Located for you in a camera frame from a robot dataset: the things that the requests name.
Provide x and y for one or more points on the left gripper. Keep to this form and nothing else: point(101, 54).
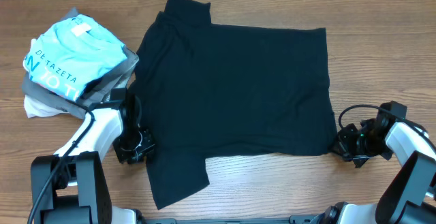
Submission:
point(133, 156)

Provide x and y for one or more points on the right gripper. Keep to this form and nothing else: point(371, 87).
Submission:
point(342, 143)

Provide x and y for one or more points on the black t-shirt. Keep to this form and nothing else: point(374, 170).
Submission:
point(212, 90)

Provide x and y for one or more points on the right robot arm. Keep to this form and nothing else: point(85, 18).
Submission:
point(389, 134)

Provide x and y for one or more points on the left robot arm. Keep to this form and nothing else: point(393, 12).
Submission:
point(69, 186)

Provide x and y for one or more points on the grey folded garment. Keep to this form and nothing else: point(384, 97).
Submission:
point(99, 90)

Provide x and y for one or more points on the white folded garment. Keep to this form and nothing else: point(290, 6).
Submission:
point(39, 100)

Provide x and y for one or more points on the light blue folded t-shirt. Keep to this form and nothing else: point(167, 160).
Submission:
point(71, 54)

